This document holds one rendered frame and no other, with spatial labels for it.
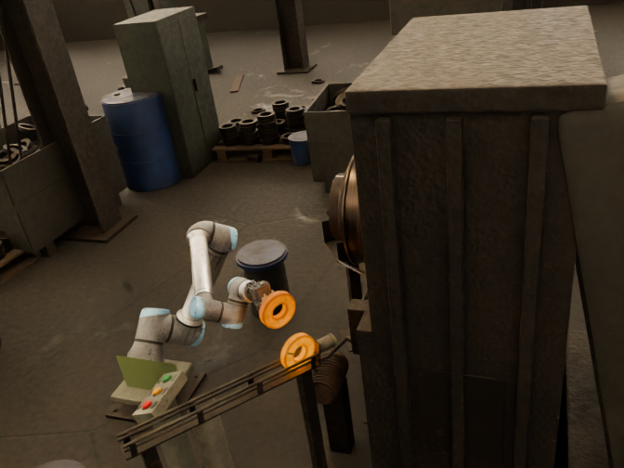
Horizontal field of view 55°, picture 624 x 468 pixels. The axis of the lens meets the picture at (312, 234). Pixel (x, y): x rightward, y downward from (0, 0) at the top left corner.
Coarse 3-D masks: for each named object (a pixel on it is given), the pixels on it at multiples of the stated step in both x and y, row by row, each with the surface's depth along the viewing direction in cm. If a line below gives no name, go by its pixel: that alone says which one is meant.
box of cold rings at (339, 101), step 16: (320, 96) 529; (336, 96) 538; (304, 112) 489; (320, 112) 484; (336, 112) 481; (320, 128) 491; (336, 128) 487; (320, 144) 498; (336, 144) 494; (352, 144) 490; (320, 160) 506; (336, 160) 502; (320, 176) 514
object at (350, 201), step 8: (352, 160) 230; (352, 168) 228; (352, 176) 226; (344, 184) 224; (352, 184) 225; (344, 192) 223; (352, 192) 224; (344, 200) 224; (352, 200) 223; (344, 208) 224; (352, 208) 223; (344, 216) 224; (352, 216) 223; (344, 224) 225; (352, 224) 224; (344, 232) 226; (352, 232) 226; (344, 240) 227; (352, 240) 228; (344, 248) 230; (352, 248) 230; (352, 256) 235; (360, 256) 234
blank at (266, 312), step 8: (272, 296) 229; (280, 296) 230; (288, 296) 232; (264, 304) 228; (272, 304) 229; (288, 304) 234; (264, 312) 228; (272, 312) 230; (280, 312) 236; (288, 312) 235; (264, 320) 229; (272, 320) 232; (280, 320) 234; (288, 320) 237; (272, 328) 233
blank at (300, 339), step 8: (296, 336) 231; (304, 336) 231; (288, 344) 229; (296, 344) 230; (304, 344) 233; (312, 344) 236; (280, 352) 230; (288, 352) 228; (304, 352) 236; (312, 352) 238; (280, 360) 231; (288, 360) 230; (296, 360) 234
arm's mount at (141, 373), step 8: (120, 360) 308; (128, 360) 306; (136, 360) 304; (144, 360) 302; (152, 360) 300; (128, 368) 309; (136, 368) 307; (144, 368) 305; (152, 368) 302; (160, 368) 306; (168, 368) 314; (128, 376) 313; (136, 376) 310; (144, 376) 308; (152, 376) 306; (160, 376) 307; (128, 384) 316; (136, 384) 314; (144, 384) 312; (152, 384) 310
